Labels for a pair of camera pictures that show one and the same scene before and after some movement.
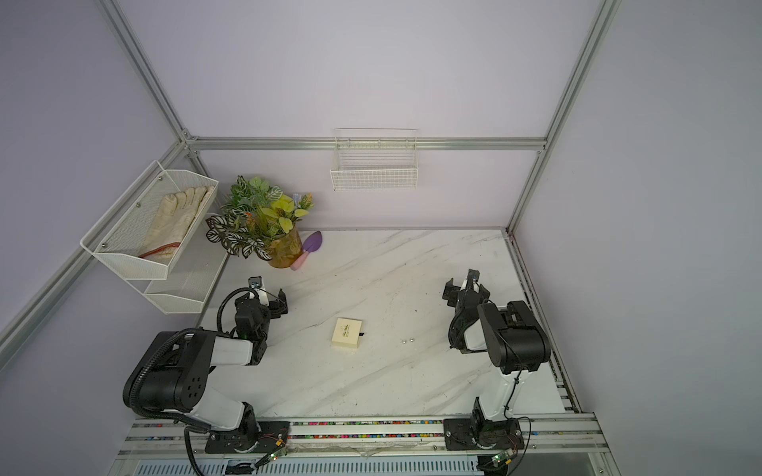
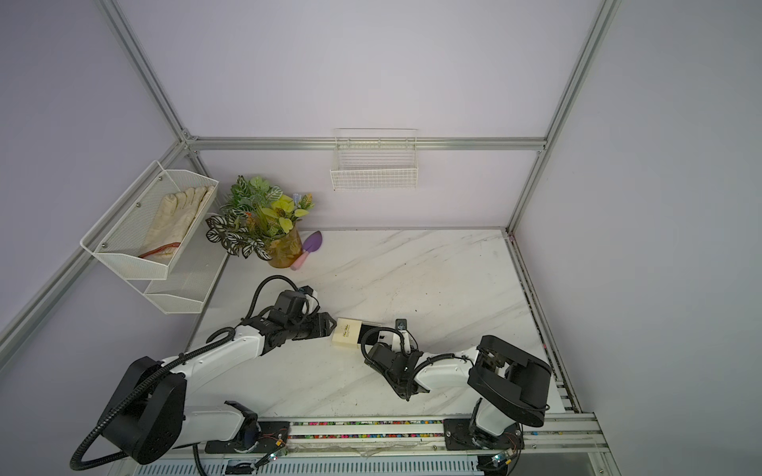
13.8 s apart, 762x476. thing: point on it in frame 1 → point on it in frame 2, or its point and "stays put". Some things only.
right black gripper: [451, 294] → [413, 350]
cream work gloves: [175, 217] stays put
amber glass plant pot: [284, 248] stays put
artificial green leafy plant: [254, 215] stays put
